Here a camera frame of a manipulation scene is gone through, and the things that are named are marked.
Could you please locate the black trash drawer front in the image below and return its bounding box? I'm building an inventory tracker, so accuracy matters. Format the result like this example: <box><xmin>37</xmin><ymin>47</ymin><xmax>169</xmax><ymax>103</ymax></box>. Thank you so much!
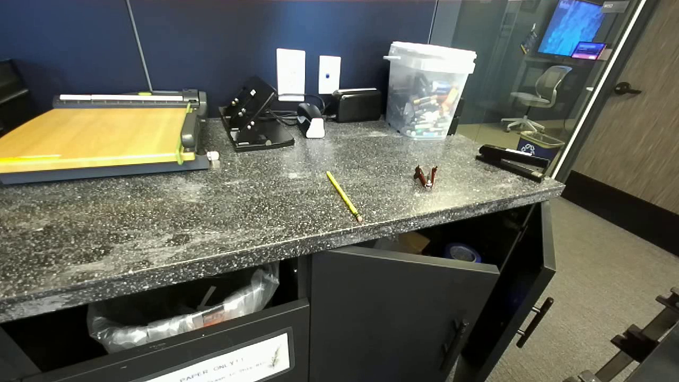
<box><xmin>20</xmin><ymin>299</ymin><xmax>314</xmax><ymax>382</ymax></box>

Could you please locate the black door handle bar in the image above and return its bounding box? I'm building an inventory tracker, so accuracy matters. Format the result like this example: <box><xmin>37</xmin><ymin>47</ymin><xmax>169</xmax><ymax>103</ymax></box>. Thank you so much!
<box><xmin>513</xmin><ymin>296</ymin><xmax>557</xmax><ymax>350</ymax></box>

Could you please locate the silver glass wall frame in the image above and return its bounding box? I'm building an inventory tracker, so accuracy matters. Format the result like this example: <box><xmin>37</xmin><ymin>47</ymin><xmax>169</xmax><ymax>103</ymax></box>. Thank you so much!
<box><xmin>547</xmin><ymin>0</ymin><xmax>660</xmax><ymax>182</ymax></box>

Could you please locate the grey wall cable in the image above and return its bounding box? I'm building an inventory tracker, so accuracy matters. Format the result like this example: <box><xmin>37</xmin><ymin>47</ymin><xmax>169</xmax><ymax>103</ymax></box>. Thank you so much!
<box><xmin>125</xmin><ymin>0</ymin><xmax>156</xmax><ymax>94</ymax></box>

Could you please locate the black hole punch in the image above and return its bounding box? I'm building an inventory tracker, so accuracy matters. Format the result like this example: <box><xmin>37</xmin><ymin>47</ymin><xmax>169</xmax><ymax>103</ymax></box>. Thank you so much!
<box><xmin>216</xmin><ymin>77</ymin><xmax>298</xmax><ymax>153</ymax></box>

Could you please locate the black stapler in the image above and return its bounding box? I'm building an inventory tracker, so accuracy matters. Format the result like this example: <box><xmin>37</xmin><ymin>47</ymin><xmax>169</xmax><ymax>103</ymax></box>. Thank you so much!
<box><xmin>475</xmin><ymin>143</ymin><xmax>549</xmax><ymax>184</ymax></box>

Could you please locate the brown cardboard box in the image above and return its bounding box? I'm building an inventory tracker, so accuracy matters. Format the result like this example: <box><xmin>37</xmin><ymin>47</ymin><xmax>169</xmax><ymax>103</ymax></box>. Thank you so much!
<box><xmin>373</xmin><ymin>231</ymin><xmax>434</xmax><ymax>256</ymax></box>

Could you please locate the black white tape dispenser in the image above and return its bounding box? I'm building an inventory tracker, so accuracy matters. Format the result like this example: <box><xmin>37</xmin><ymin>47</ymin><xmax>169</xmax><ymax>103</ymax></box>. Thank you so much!
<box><xmin>295</xmin><ymin>103</ymin><xmax>329</xmax><ymax>140</ymax></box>

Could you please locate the blue computer monitor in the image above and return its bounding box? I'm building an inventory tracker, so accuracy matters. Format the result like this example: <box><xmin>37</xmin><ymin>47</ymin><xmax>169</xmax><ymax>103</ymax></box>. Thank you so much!
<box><xmin>538</xmin><ymin>0</ymin><xmax>612</xmax><ymax>59</ymax></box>

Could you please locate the clear plastic trash bag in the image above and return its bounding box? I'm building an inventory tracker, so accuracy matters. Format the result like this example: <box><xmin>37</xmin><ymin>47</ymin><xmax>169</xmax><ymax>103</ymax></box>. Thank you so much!
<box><xmin>85</xmin><ymin>264</ymin><xmax>283</xmax><ymax>357</ymax></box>

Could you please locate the clear plastic lidded tub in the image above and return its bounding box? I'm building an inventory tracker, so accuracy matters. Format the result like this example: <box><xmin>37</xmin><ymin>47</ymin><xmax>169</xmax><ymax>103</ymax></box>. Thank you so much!
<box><xmin>383</xmin><ymin>41</ymin><xmax>479</xmax><ymax>143</ymax></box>

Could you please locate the black electric pencil sharpener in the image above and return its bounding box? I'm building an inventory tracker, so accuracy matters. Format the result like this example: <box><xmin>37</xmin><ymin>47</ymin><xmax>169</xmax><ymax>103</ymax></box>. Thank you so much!
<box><xmin>332</xmin><ymin>84</ymin><xmax>383</xmax><ymax>124</ymax></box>

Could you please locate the blue roll in cabinet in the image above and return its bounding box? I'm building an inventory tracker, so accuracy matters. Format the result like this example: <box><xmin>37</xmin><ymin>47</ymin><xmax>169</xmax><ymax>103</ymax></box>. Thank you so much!
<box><xmin>443</xmin><ymin>242</ymin><xmax>485</xmax><ymax>266</ymax></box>

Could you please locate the black lever door handle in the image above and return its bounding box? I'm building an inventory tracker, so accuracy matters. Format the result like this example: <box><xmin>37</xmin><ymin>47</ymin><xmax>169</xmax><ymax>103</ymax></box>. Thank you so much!
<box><xmin>612</xmin><ymin>81</ymin><xmax>643</xmax><ymax>97</ymax></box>

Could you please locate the wooden paper cutter board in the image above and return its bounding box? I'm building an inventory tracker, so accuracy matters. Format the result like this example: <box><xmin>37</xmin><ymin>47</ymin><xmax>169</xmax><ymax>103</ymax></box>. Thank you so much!
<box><xmin>0</xmin><ymin>90</ymin><xmax>215</xmax><ymax>190</ymax></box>

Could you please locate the grey office chair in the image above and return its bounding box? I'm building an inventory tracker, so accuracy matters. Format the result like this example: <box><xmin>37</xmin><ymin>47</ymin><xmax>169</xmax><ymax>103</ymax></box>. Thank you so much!
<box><xmin>500</xmin><ymin>64</ymin><xmax>576</xmax><ymax>136</ymax></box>

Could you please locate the tall white wall plate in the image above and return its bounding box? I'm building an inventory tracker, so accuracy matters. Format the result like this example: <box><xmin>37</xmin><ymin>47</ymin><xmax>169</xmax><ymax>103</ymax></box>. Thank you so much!
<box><xmin>273</xmin><ymin>47</ymin><xmax>307</xmax><ymax>105</ymax></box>

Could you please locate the yellow pencil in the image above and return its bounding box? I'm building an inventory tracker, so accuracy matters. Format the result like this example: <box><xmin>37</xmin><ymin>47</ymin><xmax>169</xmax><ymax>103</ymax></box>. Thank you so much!
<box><xmin>324</xmin><ymin>170</ymin><xmax>365</xmax><ymax>225</ymax></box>

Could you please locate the white paper label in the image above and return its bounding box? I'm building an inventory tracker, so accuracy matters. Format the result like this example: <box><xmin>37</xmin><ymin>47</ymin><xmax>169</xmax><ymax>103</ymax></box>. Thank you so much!
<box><xmin>144</xmin><ymin>332</ymin><xmax>294</xmax><ymax>382</ymax></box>

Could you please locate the brown wooden door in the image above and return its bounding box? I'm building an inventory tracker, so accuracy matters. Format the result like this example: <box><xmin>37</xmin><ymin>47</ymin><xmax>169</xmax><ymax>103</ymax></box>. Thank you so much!
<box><xmin>570</xmin><ymin>0</ymin><xmax>679</xmax><ymax>218</ymax></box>

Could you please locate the black cabinet door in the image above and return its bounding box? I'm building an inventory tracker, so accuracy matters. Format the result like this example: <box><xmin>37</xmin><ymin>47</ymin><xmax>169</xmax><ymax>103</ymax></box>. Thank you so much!
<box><xmin>453</xmin><ymin>199</ymin><xmax>558</xmax><ymax>382</ymax></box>
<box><xmin>307</xmin><ymin>245</ymin><xmax>503</xmax><ymax>382</ymax></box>

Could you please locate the small white wall plate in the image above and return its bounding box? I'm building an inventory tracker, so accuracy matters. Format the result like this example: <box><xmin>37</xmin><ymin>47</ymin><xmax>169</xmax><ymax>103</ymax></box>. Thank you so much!
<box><xmin>317</xmin><ymin>54</ymin><xmax>343</xmax><ymax>95</ymax></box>

